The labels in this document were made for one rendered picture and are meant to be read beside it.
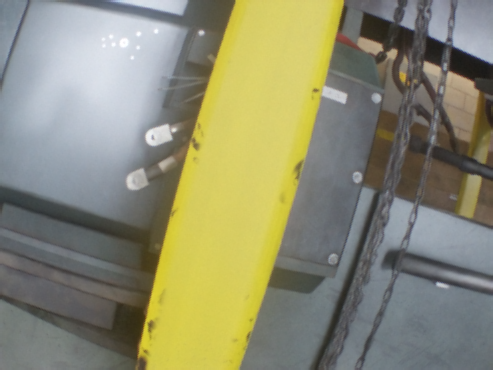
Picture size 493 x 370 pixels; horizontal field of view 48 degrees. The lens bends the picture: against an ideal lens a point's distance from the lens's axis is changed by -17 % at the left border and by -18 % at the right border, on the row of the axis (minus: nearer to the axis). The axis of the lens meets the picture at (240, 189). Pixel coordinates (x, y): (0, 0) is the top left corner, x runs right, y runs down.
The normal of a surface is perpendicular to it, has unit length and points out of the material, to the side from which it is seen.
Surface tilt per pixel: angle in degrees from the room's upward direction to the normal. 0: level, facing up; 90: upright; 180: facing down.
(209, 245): 90
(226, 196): 90
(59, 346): 90
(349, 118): 90
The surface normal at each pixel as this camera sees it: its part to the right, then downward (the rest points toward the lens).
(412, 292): -0.11, 0.05
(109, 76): 0.22, 0.14
